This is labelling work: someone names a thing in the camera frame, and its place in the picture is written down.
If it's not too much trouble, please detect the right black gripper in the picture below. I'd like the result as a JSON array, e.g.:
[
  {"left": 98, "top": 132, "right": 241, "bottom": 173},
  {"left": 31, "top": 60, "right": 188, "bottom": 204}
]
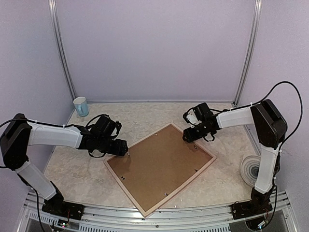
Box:
[{"left": 183, "top": 122, "right": 212, "bottom": 143}]

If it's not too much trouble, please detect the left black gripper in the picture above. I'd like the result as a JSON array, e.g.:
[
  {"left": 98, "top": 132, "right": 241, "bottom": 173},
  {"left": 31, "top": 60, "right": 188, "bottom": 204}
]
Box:
[{"left": 97, "top": 136, "right": 128, "bottom": 156}]

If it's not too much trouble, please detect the pink wooden picture frame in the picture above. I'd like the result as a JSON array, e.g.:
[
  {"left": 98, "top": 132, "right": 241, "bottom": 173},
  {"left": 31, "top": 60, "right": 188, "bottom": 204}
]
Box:
[{"left": 103, "top": 122, "right": 217, "bottom": 218}]

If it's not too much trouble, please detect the brown cardboard backing board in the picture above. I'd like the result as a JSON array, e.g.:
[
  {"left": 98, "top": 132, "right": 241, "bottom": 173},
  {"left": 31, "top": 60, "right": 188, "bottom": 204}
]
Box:
[{"left": 107, "top": 125, "right": 213, "bottom": 215}]

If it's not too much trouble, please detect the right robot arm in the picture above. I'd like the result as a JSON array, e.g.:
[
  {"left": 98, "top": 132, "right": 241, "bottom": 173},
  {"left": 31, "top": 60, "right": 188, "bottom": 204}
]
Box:
[{"left": 183, "top": 99, "right": 288, "bottom": 194}]

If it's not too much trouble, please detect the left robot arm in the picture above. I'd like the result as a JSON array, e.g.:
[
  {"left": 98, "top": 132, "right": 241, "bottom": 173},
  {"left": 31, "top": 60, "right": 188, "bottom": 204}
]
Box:
[{"left": 0, "top": 114, "right": 128, "bottom": 215}]

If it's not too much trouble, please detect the light blue mug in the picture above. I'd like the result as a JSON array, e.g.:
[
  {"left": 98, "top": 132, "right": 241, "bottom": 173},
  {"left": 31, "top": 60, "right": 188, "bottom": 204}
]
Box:
[{"left": 73, "top": 97, "right": 89, "bottom": 117}]

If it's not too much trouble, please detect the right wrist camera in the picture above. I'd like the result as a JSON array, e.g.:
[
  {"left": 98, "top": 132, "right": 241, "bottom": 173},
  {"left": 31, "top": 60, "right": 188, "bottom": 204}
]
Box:
[{"left": 183, "top": 112, "right": 199, "bottom": 126}]

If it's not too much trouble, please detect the front aluminium rail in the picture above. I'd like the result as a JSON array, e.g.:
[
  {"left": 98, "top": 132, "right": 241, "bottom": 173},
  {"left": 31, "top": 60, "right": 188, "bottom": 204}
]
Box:
[{"left": 17, "top": 193, "right": 299, "bottom": 232}]

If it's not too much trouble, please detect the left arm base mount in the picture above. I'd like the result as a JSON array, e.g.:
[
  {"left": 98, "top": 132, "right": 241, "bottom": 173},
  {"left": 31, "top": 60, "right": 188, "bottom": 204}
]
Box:
[{"left": 42, "top": 192, "right": 84, "bottom": 220}]

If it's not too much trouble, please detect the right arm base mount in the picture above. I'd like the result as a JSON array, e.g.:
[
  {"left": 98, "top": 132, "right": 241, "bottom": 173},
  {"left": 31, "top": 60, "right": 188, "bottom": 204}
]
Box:
[{"left": 230, "top": 186, "right": 274, "bottom": 220}]

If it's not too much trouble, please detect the right aluminium corner post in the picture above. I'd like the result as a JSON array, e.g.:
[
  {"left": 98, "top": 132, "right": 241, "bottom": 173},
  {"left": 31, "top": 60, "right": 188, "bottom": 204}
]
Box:
[{"left": 233, "top": 0, "right": 262, "bottom": 106}]

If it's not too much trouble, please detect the aluminium corner post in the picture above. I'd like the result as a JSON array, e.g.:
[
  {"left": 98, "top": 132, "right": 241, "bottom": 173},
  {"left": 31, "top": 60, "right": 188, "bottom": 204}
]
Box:
[
  {"left": 233, "top": 0, "right": 262, "bottom": 106},
  {"left": 48, "top": 0, "right": 77, "bottom": 100}
]

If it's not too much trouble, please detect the left aluminium corner post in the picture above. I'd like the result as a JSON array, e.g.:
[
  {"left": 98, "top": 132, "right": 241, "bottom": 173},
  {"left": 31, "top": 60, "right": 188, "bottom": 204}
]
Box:
[{"left": 48, "top": 0, "right": 77, "bottom": 100}]

